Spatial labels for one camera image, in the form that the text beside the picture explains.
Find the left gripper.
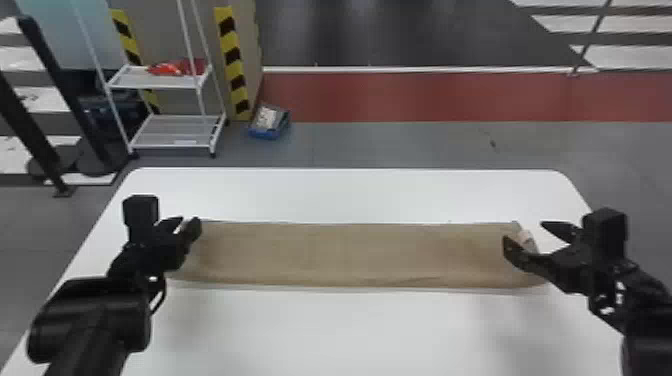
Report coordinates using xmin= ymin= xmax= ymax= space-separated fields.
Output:
xmin=107 ymin=215 xmax=203 ymax=281

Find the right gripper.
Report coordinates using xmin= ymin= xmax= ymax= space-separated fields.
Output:
xmin=501 ymin=219 xmax=605 ymax=296

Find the beige towel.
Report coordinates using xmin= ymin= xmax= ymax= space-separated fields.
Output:
xmin=168 ymin=219 xmax=550 ymax=290

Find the blue basket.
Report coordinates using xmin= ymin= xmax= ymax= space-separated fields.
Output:
xmin=247 ymin=103 xmax=292 ymax=141

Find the red snack packet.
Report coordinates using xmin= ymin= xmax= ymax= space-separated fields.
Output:
xmin=147 ymin=58 xmax=209 ymax=78

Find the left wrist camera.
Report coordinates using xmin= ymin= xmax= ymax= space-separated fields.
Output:
xmin=122 ymin=194 xmax=160 ymax=240

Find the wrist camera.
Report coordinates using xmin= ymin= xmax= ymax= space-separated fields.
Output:
xmin=580 ymin=207 xmax=629 ymax=260
xmin=122 ymin=194 xmax=160 ymax=240

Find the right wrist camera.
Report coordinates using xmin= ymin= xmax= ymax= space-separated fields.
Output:
xmin=580 ymin=207 xmax=629 ymax=260

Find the white wire rack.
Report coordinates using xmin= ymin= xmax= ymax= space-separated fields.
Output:
xmin=67 ymin=0 xmax=229 ymax=159

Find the yellow black striped post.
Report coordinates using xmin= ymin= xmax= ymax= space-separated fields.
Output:
xmin=213 ymin=5 xmax=253 ymax=122
xmin=109 ymin=8 xmax=162 ymax=115

